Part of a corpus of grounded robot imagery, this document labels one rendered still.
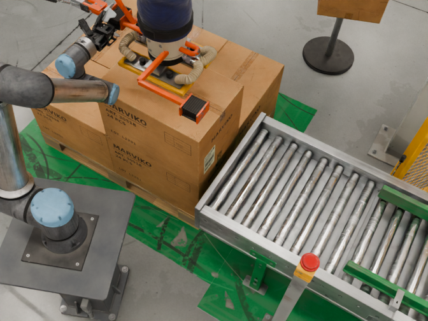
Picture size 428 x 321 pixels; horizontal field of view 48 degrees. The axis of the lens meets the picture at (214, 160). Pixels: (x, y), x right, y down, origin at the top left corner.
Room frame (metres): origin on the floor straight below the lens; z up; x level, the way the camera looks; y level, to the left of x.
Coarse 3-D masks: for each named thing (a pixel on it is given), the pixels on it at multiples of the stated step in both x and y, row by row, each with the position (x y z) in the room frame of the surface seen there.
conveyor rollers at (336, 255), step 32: (288, 160) 1.42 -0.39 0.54; (320, 160) 1.43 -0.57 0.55; (224, 192) 1.20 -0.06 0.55; (288, 192) 1.22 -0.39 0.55; (288, 224) 1.04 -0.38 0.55; (352, 224) 1.06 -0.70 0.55; (416, 224) 1.08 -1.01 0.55; (352, 256) 0.90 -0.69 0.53; (384, 256) 0.91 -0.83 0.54; (416, 288) 0.76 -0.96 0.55
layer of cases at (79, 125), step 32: (128, 0) 2.62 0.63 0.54; (128, 32) 2.31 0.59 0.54; (192, 32) 2.35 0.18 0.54; (96, 64) 2.02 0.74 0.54; (224, 64) 2.09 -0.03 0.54; (256, 64) 2.10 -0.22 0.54; (256, 96) 1.85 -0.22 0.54; (64, 128) 1.67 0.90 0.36; (96, 128) 1.55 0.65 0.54; (96, 160) 1.58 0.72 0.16; (128, 160) 1.46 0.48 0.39; (224, 160) 1.48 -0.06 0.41; (160, 192) 1.36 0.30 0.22; (192, 192) 1.25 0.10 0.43
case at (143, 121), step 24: (144, 48) 1.77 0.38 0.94; (120, 72) 1.61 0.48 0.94; (216, 72) 1.64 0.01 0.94; (120, 96) 1.46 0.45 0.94; (144, 96) 1.46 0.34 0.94; (216, 96) 1.49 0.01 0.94; (240, 96) 1.54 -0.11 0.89; (120, 120) 1.45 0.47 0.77; (144, 120) 1.37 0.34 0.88; (168, 120) 1.33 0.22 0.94; (216, 120) 1.35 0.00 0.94; (144, 144) 1.38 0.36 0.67; (168, 144) 1.30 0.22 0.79; (192, 144) 1.24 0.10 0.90; (216, 144) 1.36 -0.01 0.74; (168, 168) 1.31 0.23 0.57; (192, 168) 1.24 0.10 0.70
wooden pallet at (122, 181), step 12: (48, 144) 1.78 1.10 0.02; (60, 144) 1.74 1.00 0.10; (72, 156) 1.70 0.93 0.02; (84, 156) 1.63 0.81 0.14; (96, 168) 1.61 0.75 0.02; (120, 180) 1.50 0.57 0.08; (144, 192) 1.46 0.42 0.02; (156, 204) 1.38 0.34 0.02; (168, 204) 1.38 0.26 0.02; (180, 216) 1.29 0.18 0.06; (192, 216) 1.25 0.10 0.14
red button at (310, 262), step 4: (304, 256) 0.68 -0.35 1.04; (308, 256) 0.68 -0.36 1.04; (312, 256) 0.68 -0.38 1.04; (316, 256) 0.68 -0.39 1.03; (300, 260) 0.67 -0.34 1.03; (304, 260) 0.66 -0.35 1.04; (308, 260) 0.66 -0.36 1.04; (312, 260) 0.66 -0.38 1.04; (316, 260) 0.66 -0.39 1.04; (304, 264) 0.65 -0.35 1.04; (308, 264) 0.65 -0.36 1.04; (312, 264) 0.65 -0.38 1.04; (316, 264) 0.65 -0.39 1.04; (304, 268) 0.64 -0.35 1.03; (308, 268) 0.63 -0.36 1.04; (312, 268) 0.63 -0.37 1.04; (316, 268) 0.64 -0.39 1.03
